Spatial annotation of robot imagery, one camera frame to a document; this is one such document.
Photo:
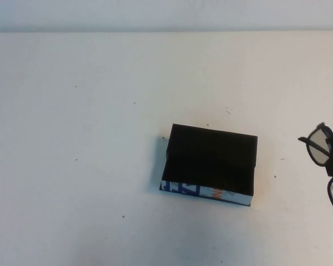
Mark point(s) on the black-framed glasses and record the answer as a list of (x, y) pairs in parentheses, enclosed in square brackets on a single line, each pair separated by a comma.
[(317, 144)]

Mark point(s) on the black printed glasses case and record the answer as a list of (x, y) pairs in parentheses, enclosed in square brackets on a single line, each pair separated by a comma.
[(211, 155)]

